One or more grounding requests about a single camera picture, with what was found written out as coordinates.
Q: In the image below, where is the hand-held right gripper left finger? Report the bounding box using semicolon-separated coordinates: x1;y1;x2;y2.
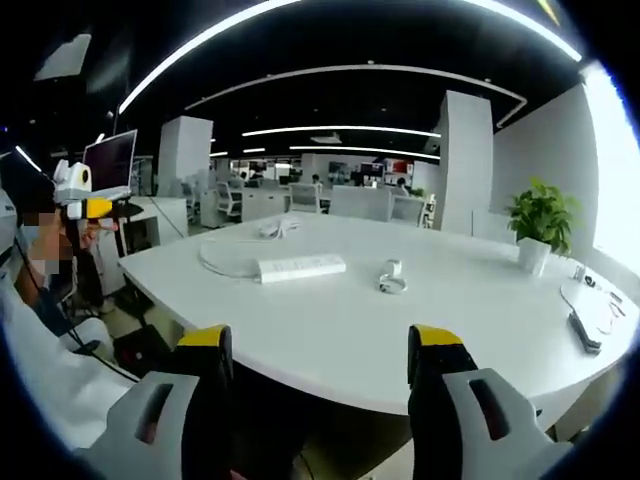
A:
74;323;235;480

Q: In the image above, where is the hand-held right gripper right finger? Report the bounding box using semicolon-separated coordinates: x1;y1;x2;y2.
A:
406;323;576;480

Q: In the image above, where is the white power strip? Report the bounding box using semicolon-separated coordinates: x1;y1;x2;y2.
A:
254;252;348;286

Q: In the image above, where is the white desk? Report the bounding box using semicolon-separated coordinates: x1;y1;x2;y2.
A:
117;209;640;417

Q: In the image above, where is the white desk mat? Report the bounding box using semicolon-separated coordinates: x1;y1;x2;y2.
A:
559;278;632;337

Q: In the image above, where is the small dark desk item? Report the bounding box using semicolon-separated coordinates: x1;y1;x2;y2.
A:
573;264;600;288

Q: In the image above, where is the straight ceiling light strip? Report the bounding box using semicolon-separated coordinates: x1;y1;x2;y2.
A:
241;125;442;140

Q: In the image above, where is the person's left hand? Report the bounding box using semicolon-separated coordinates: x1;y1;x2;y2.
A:
82;218;119;251

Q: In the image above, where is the computer monitor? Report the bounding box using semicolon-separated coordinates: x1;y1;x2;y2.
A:
81;128;139;195

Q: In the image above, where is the white side cabinet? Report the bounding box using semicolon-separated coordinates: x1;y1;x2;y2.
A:
118;195;191;257

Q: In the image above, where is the black bag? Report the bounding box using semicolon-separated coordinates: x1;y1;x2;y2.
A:
113;323;177;374

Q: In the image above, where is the person in white coat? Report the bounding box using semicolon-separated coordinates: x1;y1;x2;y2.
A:
0;189;142;452

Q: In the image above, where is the white office chair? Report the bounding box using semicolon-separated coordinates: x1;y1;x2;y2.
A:
288;182;324;216
213;180;245;225

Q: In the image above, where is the black flat device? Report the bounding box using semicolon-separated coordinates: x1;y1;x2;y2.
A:
566;310;604;357

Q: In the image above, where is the long curved ceiling light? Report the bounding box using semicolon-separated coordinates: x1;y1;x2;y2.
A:
116;0;585;117

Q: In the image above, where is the green potted plant white pot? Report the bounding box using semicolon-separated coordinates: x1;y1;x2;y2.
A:
505;176;585;277

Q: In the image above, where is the white office partition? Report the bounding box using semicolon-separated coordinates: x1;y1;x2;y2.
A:
330;185;395;222

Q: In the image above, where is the black cable on person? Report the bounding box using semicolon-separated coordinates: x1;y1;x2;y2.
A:
13;233;102;354

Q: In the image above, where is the white power strip cable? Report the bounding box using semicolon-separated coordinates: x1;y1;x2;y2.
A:
198;238;264;280

